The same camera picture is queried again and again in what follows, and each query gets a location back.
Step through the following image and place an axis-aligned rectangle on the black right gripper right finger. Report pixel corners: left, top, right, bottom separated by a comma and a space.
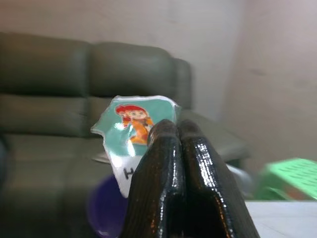
176, 119, 261, 238

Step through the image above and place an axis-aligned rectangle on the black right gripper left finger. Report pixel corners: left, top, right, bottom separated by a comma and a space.
120, 119, 187, 238

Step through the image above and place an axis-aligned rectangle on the teal cartoon snack wrapper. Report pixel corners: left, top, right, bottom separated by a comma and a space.
91, 95, 181, 198

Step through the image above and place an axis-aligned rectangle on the purple round plastic object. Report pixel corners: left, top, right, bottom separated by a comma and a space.
87, 173, 129, 238

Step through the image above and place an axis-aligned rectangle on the green plastic basket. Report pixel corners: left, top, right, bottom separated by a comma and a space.
255, 158, 317, 201

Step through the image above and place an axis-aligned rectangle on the dark green leather sofa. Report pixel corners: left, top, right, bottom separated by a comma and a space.
0, 31, 251, 238

